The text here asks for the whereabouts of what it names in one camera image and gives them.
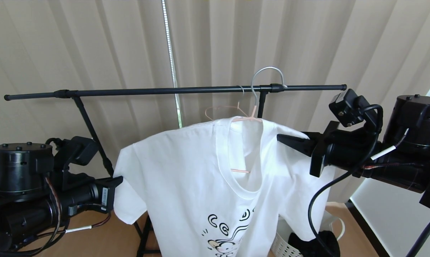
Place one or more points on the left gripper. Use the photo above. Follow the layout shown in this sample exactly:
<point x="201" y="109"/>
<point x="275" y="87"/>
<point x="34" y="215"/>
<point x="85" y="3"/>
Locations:
<point x="83" y="196"/>

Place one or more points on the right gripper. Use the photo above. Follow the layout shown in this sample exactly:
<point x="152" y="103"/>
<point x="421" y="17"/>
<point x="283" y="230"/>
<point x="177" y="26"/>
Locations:
<point x="343" y="153"/>

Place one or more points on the black shorts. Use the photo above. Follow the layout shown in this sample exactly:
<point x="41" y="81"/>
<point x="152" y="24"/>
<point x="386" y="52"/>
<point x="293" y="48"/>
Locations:
<point x="329" y="242"/>

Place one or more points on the pink clothes hanger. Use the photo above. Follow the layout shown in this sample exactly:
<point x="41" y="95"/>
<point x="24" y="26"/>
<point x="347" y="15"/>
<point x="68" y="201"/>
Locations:
<point x="243" y="111"/>
<point x="255" y="113"/>

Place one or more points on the white printed t-shirt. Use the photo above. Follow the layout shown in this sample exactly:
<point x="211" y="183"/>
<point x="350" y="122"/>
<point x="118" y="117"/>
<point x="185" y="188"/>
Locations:
<point x="186" y="171"/>

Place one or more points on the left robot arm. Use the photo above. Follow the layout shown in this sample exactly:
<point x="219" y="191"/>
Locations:
<point x="22" y="167"/>

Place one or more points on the white laundry basket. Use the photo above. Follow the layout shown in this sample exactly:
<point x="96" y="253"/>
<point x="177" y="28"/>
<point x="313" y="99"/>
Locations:
<point x="283" y="246"/>

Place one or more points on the black clothes rack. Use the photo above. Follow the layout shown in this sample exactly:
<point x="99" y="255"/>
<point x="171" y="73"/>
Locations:
<point x="129" y="91"/>

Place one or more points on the beige curtain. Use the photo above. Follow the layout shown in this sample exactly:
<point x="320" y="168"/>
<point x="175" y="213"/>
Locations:
<point x="93" y="46"/>

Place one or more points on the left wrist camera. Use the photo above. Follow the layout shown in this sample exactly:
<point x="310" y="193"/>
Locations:
<point x="79" y="150"/>

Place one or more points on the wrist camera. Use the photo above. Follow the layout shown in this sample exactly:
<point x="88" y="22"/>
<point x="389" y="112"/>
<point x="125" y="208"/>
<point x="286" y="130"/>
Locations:
<point x="350" y="105"/>
<point x="79" y="150"/>

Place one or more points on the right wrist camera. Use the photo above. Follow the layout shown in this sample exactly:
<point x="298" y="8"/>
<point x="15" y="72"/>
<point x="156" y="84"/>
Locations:
<point x="350" y="105"/>

